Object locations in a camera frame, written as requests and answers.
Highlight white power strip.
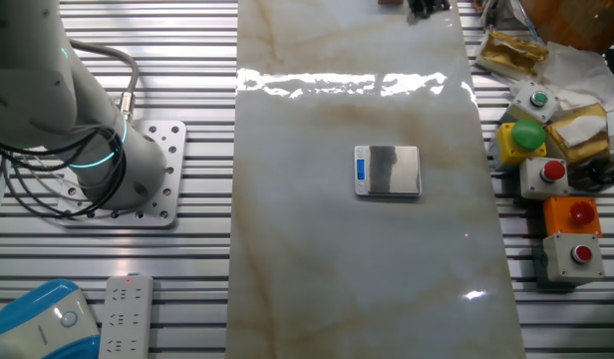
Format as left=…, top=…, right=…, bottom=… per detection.
left=98, top=272, right=154, bottom=359

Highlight grey cable metal connector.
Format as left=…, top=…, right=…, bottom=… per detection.
left=70, top=39, right=141, bottom=124

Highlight gold tissue pack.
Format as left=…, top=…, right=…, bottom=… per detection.
left=543, top=102, right=611, bottom=166

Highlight blue and white device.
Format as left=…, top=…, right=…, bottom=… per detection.
left=0, top=278, right=102, bottom=359

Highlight grey corner bracket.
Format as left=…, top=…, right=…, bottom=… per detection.
left=503, top=0, right=540, bottom=41

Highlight looped black cables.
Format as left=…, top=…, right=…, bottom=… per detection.
left=0, top=127, right=128, bottom=220

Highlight gold foil pack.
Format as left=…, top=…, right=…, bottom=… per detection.
left=473, top=28, right=551, bottom=82

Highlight black coiled cable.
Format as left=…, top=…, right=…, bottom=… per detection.
left=568, top=159, right=614, bottom=193

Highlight brown wrapped box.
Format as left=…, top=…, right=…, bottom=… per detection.
left=518, top=0, right=614, bottom=54

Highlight orange box red button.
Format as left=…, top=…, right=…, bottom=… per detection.
left=542, top=195, right=603, bottom=238

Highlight yellow box green mushroom button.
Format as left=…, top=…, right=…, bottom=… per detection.
left=494, top=119, right=548, bottom=167

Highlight marble pattern board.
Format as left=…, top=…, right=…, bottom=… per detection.
left=224, top=0, right=527, bottom=359

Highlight white crumpled paper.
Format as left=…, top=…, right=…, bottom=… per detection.
left=535, top=41, right=614, bottom=112

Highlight metal robot mounting plate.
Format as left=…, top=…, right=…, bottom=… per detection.
left=55, top=119, right=187, bottom=229

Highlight grey box green button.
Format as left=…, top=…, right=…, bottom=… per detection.
left=505, top=81, right=561, bottom=125

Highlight grey box red button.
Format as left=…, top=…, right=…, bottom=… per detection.
left=541, top=231, right=606, bottom=286
left=518, top=157, right=570, bottom=201

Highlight silver digital scale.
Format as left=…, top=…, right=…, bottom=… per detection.
left=353, top=145, right=423, bottom=198

